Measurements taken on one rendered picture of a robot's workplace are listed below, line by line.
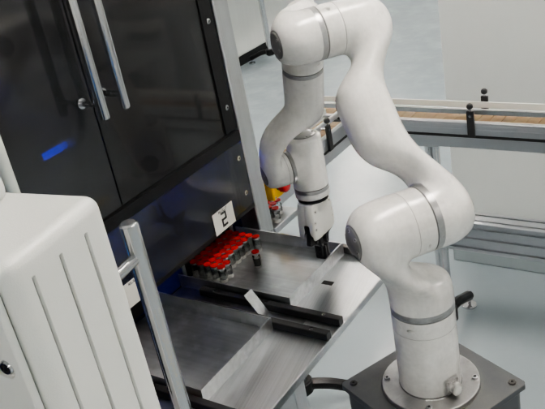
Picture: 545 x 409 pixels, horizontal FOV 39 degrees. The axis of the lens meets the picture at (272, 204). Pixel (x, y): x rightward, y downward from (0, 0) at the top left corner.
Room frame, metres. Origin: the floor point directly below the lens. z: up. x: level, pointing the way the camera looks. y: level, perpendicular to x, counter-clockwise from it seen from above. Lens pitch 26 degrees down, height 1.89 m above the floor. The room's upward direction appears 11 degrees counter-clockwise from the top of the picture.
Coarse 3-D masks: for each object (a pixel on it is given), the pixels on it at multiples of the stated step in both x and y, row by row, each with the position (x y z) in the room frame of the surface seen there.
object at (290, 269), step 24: (264, 240) 1.87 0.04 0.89; (288, 240) 1.82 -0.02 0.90; (240, 264) 1.77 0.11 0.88; (264, 264) 1.75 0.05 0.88; (288, 264) 1.72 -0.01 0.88; (312, 264) 1.70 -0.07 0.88; (192, 288) 1.70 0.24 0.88; (216, 288) 1.65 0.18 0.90; (240, 288) 1.60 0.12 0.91; (264, 288) 1.63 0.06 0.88; (288, 288) 1.61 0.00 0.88
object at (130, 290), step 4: (132, 280) 1.51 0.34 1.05; (128, 284) 1.49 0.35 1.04; (132, 284) 1.50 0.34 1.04; (124, 288) 1.48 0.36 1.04; (128, 288) 1.49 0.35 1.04; (132, 288) 1.50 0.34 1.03; (136, 288) 1.51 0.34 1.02; (128, 292) 1.49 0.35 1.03; (132, 292) 1.50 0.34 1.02; (136, 292) 1.51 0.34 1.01; (128, 296) 1.49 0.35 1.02; (132, 296) 1.49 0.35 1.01; (136, 296) 1.50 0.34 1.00; (128, 300) 1.48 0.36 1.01; (132, 300) 1.49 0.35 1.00; (136, 300) 1.50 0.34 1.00; (132, 304) 1.49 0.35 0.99
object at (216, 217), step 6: (228, 204) 1.80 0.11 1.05; (222, 210) 1.78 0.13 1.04; (228, 210) 1.79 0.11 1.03; (216, 216) 1.75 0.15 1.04; (222, 216) 1.77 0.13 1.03; (228, 216) 1.79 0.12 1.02; (234, 216) 1.81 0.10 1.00; (216, 222) 1.75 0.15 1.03; (216, 228) 1.75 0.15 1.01; (222, 228) 1.76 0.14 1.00; (216, 234) 1.74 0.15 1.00
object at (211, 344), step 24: (168, 312) 1.61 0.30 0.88; (192, 312) 1.58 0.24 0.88; (216, 312) 1.55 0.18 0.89; (240, 312) 1.50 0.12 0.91; (144, 336) 1.53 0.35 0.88; (192, 336) 1.49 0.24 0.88; (216, 336) 1.47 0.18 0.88; (240, 336) 1.45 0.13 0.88; (264, 336) 1.42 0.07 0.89; (192, 360) 1.39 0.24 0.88; (216, 360) 1.38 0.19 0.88; (240, 360) 1.35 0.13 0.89; (192, 384) 1.31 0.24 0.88; (216, 384) 1.28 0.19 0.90
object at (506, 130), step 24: (408, 120) 2.42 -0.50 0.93; (432, 120) 2.37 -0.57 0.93; (456, 120) 2.33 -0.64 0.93; (480, 120) 2.30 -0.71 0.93; (504, 120) 2.26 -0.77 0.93; (528, 120) 2.22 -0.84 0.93; (432, 144) 2.37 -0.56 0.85; (456, 144) 2.32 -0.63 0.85; (480, 144) 2.27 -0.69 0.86; (504, 144) 2.22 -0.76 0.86; (528, 144) 2.17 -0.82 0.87
